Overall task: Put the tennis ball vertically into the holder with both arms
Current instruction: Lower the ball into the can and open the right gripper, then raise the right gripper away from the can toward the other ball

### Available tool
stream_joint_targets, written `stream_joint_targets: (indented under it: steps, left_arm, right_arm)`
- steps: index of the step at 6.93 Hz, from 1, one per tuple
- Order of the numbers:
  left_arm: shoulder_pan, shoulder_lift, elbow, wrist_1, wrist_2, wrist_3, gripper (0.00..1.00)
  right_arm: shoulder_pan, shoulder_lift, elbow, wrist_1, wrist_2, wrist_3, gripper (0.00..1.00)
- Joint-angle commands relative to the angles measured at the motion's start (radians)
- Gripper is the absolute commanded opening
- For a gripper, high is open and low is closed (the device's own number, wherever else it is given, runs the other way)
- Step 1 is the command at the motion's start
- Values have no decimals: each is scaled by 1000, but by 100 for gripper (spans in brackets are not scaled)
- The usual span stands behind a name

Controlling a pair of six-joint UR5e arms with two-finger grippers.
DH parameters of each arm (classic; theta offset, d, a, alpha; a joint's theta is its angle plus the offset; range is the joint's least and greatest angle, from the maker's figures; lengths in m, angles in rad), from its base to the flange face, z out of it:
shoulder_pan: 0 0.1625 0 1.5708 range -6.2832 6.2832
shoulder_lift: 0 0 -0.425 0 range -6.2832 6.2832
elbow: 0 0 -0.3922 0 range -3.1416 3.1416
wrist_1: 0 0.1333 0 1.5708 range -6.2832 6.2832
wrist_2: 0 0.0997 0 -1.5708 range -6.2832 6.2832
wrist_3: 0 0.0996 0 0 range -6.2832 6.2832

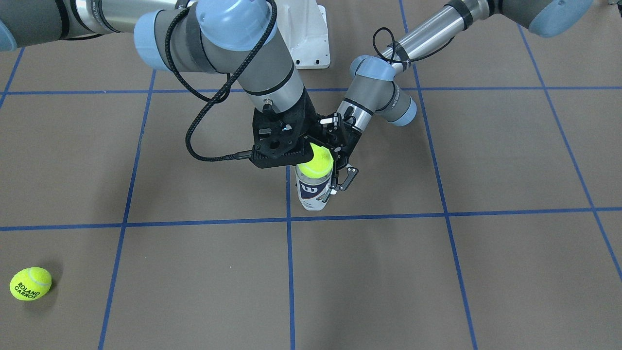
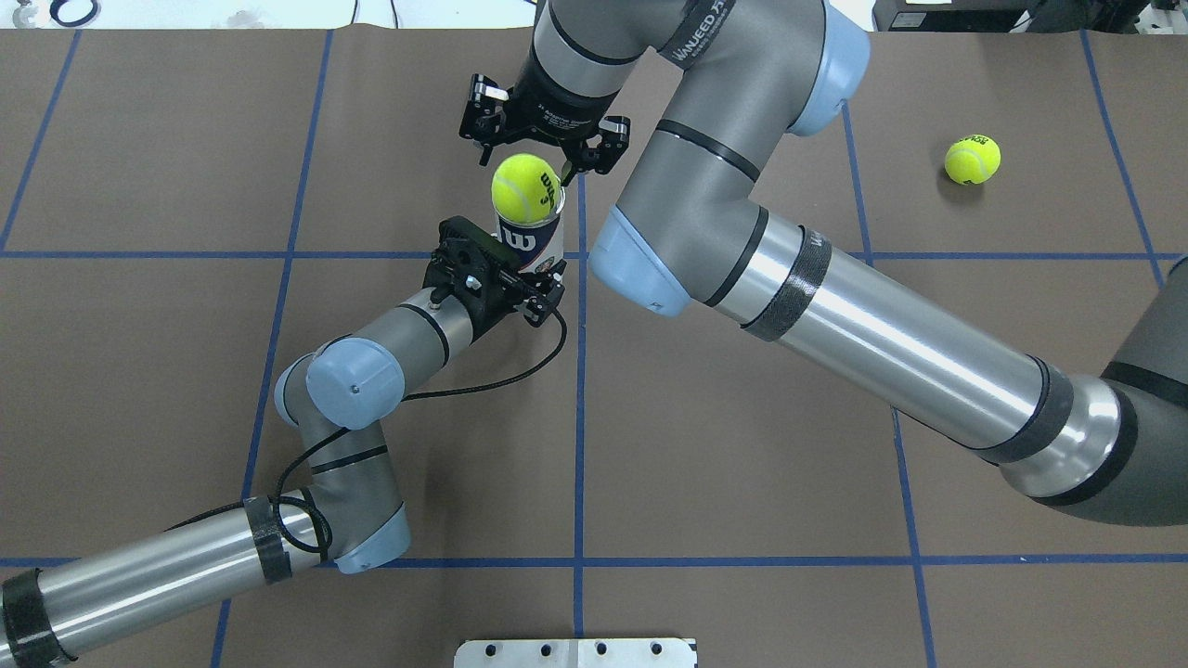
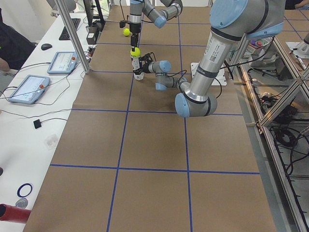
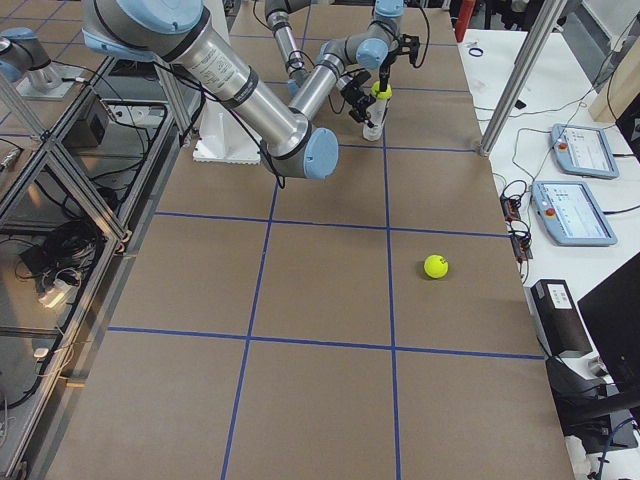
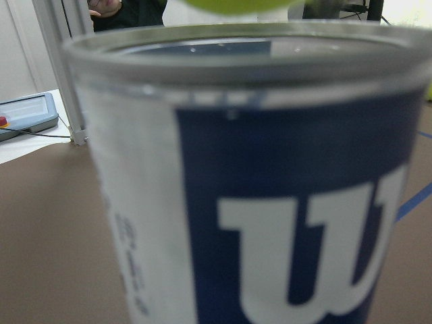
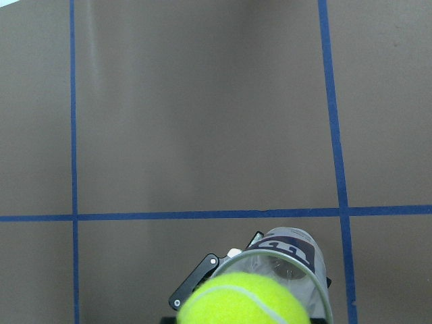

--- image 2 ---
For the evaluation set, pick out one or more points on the black box with label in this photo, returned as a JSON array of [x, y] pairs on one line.
[[947, 16]]

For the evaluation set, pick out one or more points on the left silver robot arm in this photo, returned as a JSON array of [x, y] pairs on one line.
[[337, 502]]

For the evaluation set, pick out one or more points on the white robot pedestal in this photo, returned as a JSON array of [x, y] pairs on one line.
[[579, 652]]

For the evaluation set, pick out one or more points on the clear tennis ball can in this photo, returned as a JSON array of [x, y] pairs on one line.
[[539, 246]]

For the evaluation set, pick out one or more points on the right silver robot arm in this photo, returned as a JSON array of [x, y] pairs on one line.
[[1109, 448]]

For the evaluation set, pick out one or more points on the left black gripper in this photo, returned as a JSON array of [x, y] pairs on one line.
[[546, 299]]

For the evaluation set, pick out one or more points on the yellow Wilson tennis ball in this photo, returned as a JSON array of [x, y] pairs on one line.
[[525, 189]]

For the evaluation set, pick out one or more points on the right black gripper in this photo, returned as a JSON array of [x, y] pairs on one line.
[[557, 118]]

